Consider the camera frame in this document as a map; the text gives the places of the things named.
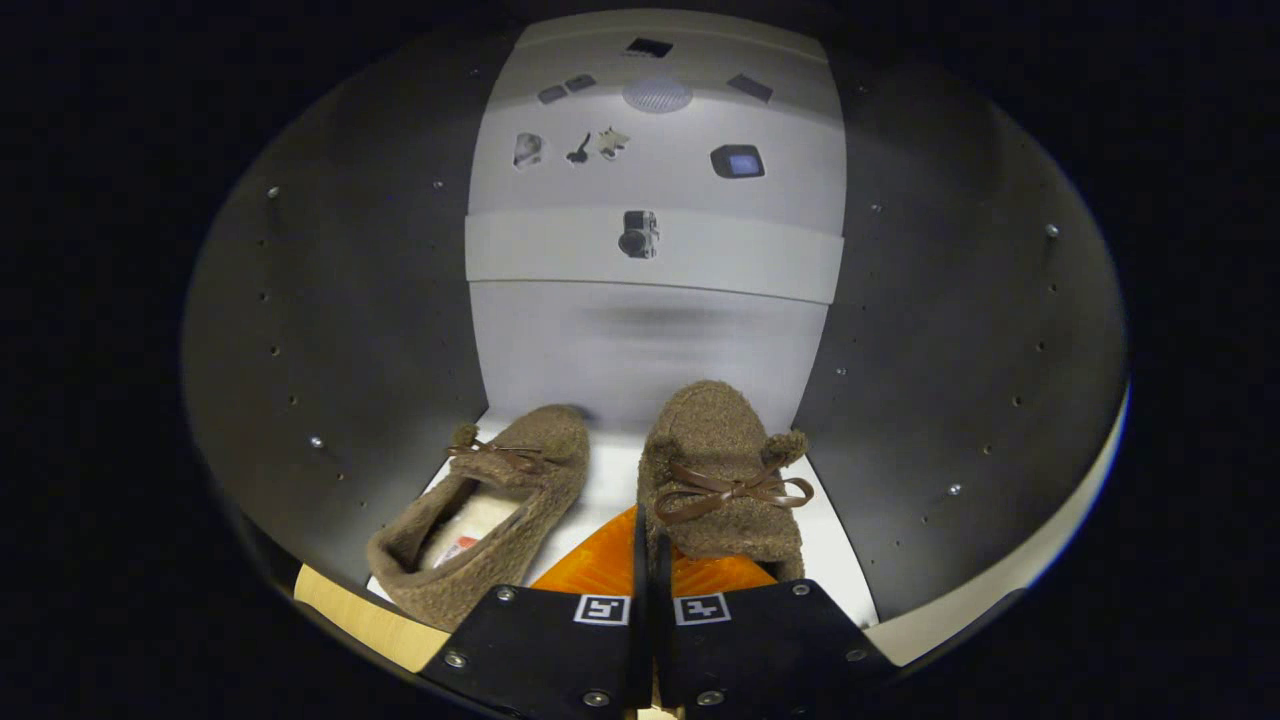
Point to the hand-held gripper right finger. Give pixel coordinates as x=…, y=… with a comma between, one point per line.
x=760, y=640

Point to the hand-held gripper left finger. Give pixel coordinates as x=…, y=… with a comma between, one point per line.
x=550, y=650

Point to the brown fuzzy shoe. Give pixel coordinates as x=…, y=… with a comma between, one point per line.
x=530, y=470
x=715, y=430

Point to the dark grey shoe cabinet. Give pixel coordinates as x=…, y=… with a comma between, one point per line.
x=330, y=300

